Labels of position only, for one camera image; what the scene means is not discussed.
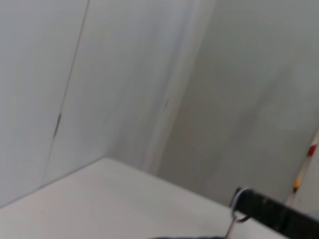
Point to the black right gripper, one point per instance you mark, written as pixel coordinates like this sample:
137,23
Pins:
304,224

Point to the dark teal fabric lunch bag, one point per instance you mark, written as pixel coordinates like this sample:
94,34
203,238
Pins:
187,237

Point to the white robot torso column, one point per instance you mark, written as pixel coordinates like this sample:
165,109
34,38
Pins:
311,179

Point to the red emergency stop button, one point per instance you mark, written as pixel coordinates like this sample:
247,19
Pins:
312,149

